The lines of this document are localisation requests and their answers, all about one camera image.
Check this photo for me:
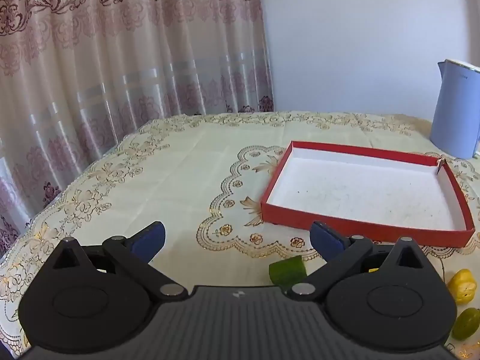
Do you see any pink floral curtain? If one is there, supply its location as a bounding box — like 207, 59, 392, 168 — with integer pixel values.
1, 0, 274, 251

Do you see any green cucumber chunk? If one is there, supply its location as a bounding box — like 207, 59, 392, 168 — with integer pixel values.
268, 256, 307, 288

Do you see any red shallow box tray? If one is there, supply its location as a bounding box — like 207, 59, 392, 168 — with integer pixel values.
260, 141, 475, 248

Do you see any green round tomato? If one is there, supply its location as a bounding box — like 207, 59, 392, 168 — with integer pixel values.
451, 308, 480, 341

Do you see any blue electric kettle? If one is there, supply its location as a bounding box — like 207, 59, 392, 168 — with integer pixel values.
430, 58, 480, 159

